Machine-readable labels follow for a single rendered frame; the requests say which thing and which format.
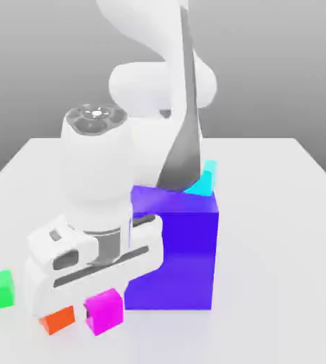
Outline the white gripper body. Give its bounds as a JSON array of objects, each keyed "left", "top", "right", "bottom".
[{"left": 22, "top": 215, "right": 164, "bottom": 319}]

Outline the small cyan cube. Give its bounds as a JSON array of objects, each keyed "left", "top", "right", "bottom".
[{"left": 183, "top": 159, "right": 218, "bottom": 198}]

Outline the large blue box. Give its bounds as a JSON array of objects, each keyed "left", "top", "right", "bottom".
[{"left": 124, "top": 184, "right": 219, "bottom": 311}]

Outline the small orange cube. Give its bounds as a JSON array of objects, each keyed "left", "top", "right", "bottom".
[{"left": 38, "top": 305, "right": 76, "bottom": 337}]

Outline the small magenta cube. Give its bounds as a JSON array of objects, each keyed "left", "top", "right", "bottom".
[{"left": 83, "top": 287, "right": 124, "bottom": 337}]

